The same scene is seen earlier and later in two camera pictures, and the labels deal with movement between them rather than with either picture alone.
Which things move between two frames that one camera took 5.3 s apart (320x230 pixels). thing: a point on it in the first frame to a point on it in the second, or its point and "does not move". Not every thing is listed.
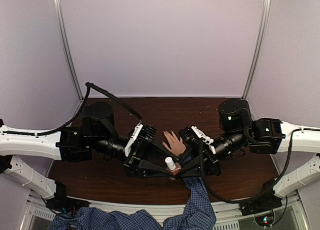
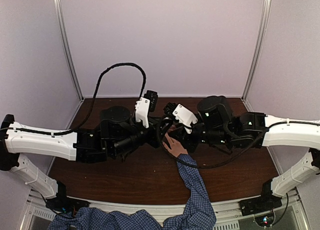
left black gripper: x=138 y=158 to x=153 y=141
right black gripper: x=211 y=164 to x=183 y=138
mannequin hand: x=176 y=146 does not move
